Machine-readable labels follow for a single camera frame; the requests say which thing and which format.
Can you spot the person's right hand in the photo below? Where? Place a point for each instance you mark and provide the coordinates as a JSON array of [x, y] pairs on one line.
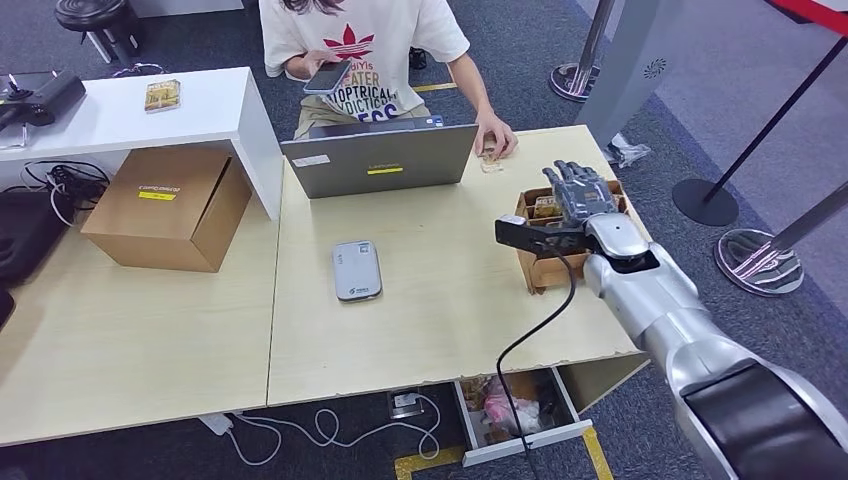
[[314, 63]]

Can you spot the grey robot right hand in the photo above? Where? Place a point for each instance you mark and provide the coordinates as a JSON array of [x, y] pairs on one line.
[[583, 195]]

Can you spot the person's left hand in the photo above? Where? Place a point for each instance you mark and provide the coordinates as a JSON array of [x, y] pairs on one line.
[[497, 136]]

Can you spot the dark smartphone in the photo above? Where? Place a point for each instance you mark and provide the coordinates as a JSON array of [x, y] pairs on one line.
[[329, 78]]

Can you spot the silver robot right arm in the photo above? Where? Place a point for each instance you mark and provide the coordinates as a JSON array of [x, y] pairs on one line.
[[662, 305]]

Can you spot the person's right forearm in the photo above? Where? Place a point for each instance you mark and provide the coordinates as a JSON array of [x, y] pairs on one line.
[[291, 66]]

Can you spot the person's left forearm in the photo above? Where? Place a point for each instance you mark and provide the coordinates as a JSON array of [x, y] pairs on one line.
[[470, 86]]

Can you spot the hotel key card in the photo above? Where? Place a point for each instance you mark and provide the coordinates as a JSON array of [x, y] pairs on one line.
[[544, 208]]

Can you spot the person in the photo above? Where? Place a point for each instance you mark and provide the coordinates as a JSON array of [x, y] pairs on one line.
[[391, 40]]

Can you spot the wooden card holder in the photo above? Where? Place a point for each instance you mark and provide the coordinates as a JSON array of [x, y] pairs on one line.
[[546, 272]]

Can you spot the yellow patterned card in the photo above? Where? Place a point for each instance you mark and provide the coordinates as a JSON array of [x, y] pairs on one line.
[[163, 96]]

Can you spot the grey card reader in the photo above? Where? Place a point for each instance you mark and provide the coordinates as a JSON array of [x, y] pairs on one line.
[[358, 272]]

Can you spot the crumpled clear plastic bag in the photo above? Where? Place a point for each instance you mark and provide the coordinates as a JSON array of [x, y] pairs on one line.
[[626, 151]]

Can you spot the yellow floor tape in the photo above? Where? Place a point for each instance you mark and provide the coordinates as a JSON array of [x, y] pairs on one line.
[[434, 87], [598, 457], [427, 462]]

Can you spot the chrome stanchion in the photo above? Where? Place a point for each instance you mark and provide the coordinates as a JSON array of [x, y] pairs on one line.
[[758, 264], [576, 79]]

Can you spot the white desk shelf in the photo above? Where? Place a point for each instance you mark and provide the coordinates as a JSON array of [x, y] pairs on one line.
[[212, 109]]

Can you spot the grey laptop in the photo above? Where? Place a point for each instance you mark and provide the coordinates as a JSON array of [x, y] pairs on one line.
[[384, 162]]

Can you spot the black stanchion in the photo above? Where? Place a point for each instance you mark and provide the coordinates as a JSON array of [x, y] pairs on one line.
[[703, 204]]

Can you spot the grey kiosk panel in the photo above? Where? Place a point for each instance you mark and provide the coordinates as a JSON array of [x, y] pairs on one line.
[[632, 76]]

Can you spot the brown cardboard box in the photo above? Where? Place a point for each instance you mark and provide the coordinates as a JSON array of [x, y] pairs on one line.
[[162, 202]]

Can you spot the black round stool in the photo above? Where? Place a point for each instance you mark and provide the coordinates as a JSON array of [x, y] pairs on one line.
[[93, 14]]

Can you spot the pink plastic bag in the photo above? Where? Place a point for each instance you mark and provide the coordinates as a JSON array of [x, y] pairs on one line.
[[490, 407]]

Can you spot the white drawer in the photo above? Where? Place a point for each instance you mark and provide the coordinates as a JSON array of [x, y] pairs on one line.
[[556, 434]]

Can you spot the black controller device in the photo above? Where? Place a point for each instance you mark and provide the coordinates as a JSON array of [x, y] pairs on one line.
[[46, 96]]

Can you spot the floor socket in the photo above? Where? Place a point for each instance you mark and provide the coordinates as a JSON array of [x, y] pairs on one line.
[[405, 404]]

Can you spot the black foam case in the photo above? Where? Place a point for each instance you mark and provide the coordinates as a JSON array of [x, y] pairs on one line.
[[26, 232]]

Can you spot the white power plug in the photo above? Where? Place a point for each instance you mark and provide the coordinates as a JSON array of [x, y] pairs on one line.
[[215, 424]]

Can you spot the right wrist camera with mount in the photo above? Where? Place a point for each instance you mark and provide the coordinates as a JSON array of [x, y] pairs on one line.
[[530, 235]]

